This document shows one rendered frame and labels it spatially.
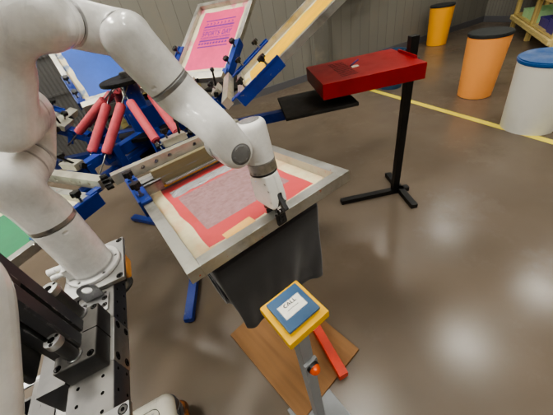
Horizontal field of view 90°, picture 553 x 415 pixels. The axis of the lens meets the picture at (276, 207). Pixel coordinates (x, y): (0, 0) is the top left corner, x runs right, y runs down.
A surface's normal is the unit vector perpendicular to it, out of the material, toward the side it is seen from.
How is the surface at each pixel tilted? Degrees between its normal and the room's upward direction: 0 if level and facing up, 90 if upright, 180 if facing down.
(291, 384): 0
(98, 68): 32
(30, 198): 100
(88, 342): 0
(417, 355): 0
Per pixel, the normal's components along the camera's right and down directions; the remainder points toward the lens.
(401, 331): -0.17, -0.76
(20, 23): 0.33, 0.69
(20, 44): 0.33, 0.88
